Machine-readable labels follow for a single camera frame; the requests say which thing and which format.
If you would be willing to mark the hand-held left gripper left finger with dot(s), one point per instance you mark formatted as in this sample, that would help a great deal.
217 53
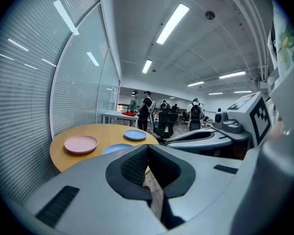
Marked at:
100 204

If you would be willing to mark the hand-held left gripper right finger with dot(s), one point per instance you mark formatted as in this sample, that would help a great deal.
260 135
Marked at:
210 192

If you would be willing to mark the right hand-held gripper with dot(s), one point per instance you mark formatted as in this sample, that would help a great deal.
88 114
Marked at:
250 116

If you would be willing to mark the big blue plate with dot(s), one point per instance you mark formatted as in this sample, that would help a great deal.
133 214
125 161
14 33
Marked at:
114 148
134 134

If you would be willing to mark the big pink plate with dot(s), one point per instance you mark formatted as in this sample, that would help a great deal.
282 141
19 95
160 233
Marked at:
80 144

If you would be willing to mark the person's right forearm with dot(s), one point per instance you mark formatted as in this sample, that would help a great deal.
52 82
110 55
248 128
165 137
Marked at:
276 130

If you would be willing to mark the black office chair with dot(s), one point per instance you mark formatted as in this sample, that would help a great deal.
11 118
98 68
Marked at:
165 126

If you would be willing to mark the long ceiling light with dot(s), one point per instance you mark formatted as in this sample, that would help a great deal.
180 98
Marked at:
172 23
195 83
232 74
147 66
242 91
215 93

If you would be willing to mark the red tray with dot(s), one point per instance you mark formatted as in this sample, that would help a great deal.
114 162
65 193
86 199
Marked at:
128 113

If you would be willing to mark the dark railing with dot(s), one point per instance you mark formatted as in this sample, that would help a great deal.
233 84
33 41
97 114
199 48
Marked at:
123 106

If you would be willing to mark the white table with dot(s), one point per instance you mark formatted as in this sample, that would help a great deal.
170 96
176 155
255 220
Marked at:
112 115

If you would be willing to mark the round smoke detector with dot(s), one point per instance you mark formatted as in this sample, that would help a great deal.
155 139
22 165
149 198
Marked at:
210 15

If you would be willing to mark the person's white flower shirt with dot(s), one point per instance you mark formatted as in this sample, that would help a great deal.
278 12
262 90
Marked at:
285 43

